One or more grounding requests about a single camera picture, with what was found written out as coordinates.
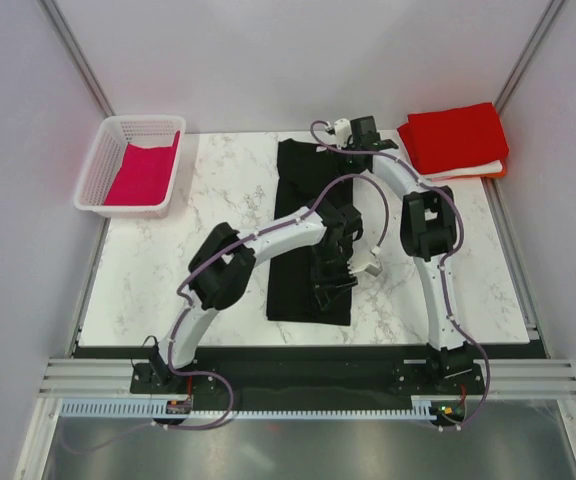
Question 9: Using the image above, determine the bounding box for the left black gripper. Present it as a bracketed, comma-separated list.
[311, 244, 358, 311]

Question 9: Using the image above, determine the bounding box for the black t shirt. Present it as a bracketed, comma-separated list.
[266, 139, 352, 326]

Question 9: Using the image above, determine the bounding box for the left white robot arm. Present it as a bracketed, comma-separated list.
[130, 201, 363, 395]

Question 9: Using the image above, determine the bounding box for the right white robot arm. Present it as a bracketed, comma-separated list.
[329, 116, 474, 394]

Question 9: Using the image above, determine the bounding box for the red folded t shirt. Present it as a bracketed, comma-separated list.
[397, 102, 509, 179]

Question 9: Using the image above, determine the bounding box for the orange folded t shirt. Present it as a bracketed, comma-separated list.
[490, 168, 507, 178]

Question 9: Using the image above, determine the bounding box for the pink t shirt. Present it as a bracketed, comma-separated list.
[104, 131, 181, 207]

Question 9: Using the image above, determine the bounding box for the white plastic basket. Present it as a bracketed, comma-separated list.
[74, 115, 186, 219]

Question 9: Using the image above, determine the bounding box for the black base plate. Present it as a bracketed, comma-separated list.
[70, 343, 552, 399]

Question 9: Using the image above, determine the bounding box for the white slotted cable duct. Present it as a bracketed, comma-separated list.
[60, 395, 435, 420]

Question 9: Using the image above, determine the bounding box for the right aluminium side rail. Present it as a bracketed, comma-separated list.
[482, 179, 551, 358]

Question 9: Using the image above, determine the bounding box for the right aluminium corner post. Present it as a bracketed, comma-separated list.
[494, 0, 568, 115]

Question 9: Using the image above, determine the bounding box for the aluminium corner post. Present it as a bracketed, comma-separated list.
[37, 0, 115, 118]
[494, 0, 568, 115]

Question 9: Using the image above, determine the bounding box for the aluminium front frame rail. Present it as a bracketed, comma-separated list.
[40, 359, 576, 400]

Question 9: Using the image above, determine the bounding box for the left aluminium corner post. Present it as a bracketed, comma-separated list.
[37, 0, 115, 118]

